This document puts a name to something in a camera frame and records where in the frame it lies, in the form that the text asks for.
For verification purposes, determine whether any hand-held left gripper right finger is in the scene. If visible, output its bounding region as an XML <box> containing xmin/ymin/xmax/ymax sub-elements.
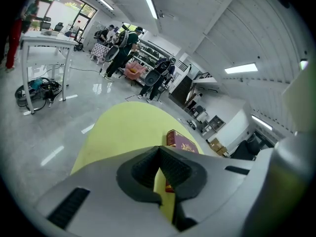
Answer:
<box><xmin>159</xmin><ymin>146</ymin><xmax>275</xmax><ymax>226</ymax></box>

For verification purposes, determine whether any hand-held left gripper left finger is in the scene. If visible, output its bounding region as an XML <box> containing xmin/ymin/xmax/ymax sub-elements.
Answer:
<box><xmin>34</xmin><ymin>146</ymin><xmax>178</xmax><ymax>237</ymax></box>

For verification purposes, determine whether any red hardcover book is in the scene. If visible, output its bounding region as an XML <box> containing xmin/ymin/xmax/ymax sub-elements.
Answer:
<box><xmin>165</xmin><ymin>129</ymin><xmax>199</xmax><ymax>194</ymax></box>

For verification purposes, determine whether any cardboard box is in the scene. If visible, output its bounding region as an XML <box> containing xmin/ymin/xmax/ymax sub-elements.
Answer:
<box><xmin>208</xmin><ymin>137</ymin><xmax>229</xmax><ymax>157</ymax></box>

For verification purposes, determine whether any grey cabinet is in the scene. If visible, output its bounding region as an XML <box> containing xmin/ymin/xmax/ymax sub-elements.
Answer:
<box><xmin>204</xmin><ymin>115</ymin><xmax>227</xmax><ymax>133</ymax></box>

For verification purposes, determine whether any dark glass door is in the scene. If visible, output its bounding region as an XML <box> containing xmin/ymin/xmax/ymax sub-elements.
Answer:
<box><xmin>254</xmin><ymin>129</ymin><xmax>275</xmax><ymax>148</ymax></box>

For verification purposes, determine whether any round yellow-green table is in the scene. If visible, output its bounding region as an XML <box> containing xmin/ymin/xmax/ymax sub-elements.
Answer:
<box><xmin>70</xmin><ymin>101</ymin><xmax>205</xmax><ymax>224</ymax></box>

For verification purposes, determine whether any dark staircase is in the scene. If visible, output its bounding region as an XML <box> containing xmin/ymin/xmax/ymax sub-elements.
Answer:
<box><xmin>169</xmin><ymin>63</ymin><xmax>218</xmax><ymax>110</ymax></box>

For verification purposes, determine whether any pink armchair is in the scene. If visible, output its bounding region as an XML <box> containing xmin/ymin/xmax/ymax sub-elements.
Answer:
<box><xmin>123</xmin><ymin>61</ymin><xmax>147</xmax><ymax>81</ymax></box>

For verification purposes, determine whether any metal rack of black seats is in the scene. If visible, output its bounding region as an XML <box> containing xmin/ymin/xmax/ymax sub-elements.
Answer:
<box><xmin>133</xmin><ymin>37</ymin><xmax>180</xmax><ymax>70</ymax></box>

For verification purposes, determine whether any checkered cloth table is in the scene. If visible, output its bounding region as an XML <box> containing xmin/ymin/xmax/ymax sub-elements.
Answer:
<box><xmin>90</xmin><ymin>43</ymin><xmax>111</xmax><ymax>65</ymax></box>

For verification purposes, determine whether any black swivel chair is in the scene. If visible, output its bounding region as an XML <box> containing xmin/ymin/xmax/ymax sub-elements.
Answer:
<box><xmin>73</xmin><ymin>28</ymin><xmax>84</xmax><ymax>52</ymax></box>

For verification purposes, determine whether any white desk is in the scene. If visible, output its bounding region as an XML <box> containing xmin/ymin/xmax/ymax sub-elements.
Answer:
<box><xmin>20</xmin><ymin>31</ymin><xmax>79</xmax><ymax>115</ymax></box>

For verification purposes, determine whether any large window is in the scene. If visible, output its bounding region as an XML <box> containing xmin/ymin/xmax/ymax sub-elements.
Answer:
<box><xmin>37</xmin><ymin>0</ymin><xmax>97</xmax><ymax>34</ymax></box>

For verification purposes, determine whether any black cable and tool bundle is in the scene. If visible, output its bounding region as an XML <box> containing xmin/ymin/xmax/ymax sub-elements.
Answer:
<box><xmin>14</xmin><ymin>77</ymin><xmax>63</xmax><ymax>109</ymax></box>

